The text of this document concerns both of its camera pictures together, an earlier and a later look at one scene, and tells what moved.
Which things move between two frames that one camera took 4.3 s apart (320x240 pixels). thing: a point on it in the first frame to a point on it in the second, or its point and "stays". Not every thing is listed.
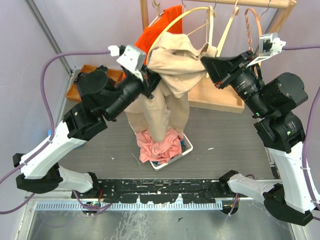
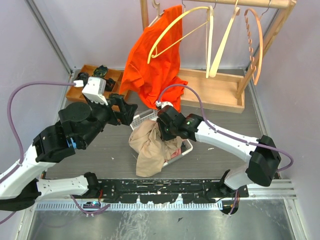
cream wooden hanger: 235,12 stays
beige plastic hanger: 157,6 stays
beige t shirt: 165,111 to 153,150
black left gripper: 151,79 to 127,112
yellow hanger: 212,16 to 207,8
